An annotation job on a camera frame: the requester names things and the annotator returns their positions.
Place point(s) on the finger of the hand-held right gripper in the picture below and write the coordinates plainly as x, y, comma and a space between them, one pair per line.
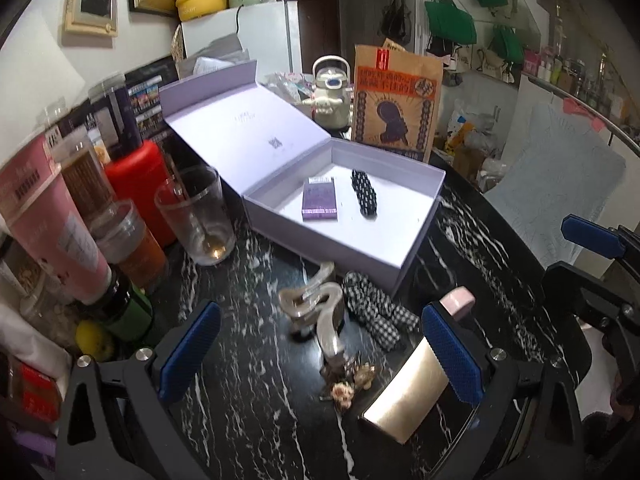
592, 235
570, 290

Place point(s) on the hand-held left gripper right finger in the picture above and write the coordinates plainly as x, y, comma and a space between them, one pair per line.
450, 355

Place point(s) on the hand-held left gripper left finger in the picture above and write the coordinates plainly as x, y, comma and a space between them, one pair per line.
192, 350

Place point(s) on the gold rectangular case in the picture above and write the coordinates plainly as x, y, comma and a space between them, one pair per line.
407, 395

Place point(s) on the flower brooch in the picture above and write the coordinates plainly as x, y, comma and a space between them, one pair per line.
350, 382

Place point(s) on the beige wavy hair claw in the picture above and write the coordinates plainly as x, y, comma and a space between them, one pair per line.
325, 310

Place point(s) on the lavender gift box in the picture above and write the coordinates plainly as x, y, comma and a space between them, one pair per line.
280, 125

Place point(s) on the person's right forearm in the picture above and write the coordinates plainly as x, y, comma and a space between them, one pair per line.
612, 447

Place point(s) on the light blue cloth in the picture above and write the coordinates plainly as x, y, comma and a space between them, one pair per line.
555, 180

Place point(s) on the green jar with black lid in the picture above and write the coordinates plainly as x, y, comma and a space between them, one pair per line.
127, 307

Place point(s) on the yellow fruit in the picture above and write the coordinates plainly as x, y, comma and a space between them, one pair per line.
95, 342

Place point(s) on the orange jar with plastic lid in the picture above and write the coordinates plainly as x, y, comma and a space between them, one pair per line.
137, 255

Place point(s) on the clear drinking glass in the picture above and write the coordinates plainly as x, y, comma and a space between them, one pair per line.
195, 210

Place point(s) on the pile of bags and boxes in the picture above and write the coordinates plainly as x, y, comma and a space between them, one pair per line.
470, 145

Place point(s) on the row of bottles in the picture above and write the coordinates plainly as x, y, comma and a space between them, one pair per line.
575, 75

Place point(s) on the red packet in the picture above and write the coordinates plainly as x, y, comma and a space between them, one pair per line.
30, 392

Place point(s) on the red canister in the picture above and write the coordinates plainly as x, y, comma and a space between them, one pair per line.
137, 185

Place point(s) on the pink tube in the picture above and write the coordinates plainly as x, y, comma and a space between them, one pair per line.
55, 225

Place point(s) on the small purple box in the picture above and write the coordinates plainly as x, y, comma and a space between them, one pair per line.
320, 200

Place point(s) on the clear-capped brown spice jar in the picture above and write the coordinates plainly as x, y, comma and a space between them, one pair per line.
82, 175

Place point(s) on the printed brown paper bag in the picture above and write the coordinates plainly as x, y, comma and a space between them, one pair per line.
395, 105

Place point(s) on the black display box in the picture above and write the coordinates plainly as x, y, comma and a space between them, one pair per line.
150, 105

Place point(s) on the clear plastic wrappers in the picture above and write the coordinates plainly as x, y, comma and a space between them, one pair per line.
287, 87

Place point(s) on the white kettle figurine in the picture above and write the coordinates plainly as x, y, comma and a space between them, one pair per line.
332, 95

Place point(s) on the black hanging bag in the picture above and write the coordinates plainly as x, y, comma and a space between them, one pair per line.
397, 17

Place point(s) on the grey plastic bag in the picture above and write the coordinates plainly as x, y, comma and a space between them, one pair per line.
215, 55

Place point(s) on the woven basket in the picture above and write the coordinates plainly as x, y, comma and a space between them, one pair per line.
177, 42

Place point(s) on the white refrigerator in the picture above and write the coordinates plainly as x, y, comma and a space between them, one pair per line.
260, 35

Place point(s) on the dark brown door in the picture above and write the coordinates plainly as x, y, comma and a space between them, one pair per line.
320, 25

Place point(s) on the metal rail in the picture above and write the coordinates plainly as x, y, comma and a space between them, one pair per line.
590, 107

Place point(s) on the beige wall panel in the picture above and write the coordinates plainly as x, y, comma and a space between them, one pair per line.
90, 7

